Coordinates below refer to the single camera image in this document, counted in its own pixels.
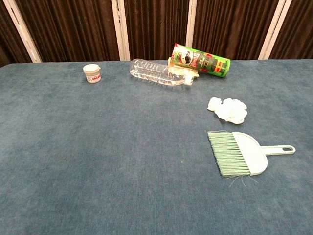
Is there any white partition post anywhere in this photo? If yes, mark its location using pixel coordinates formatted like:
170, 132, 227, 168
2, 0, 43, 63
185, 0, 198, 50
258, 0, 293, 60
111, 0, 131, 61

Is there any small white plastic jar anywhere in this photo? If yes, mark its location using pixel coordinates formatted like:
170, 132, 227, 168
83, 63, 102, 84

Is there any brown pleated curtain panel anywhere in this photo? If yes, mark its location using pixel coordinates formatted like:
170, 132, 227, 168
0, 0, 33, 68
192, 0, 280, 61
123, 0, 191, 61
14, 0, 121, 63
268, 0, 313, 60

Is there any white paper tissue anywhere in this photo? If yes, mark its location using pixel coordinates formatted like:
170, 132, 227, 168
214, 97, 248, 124

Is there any clear plastic water bottle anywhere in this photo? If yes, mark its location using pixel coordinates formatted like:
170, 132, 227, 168
129, 58, 195, 87

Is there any mint green hand brush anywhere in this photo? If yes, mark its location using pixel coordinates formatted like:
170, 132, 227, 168
207, 130, 296, 188

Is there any crumpled yellowish paper wad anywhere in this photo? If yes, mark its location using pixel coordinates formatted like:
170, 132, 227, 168
168, 64, 200, 79

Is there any green Pringles chips can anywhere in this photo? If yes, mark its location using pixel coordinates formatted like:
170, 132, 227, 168
167, 43, 231, 79

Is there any blue velvet tablecloth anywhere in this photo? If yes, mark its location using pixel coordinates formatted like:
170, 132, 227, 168
0, 59, 313, 235

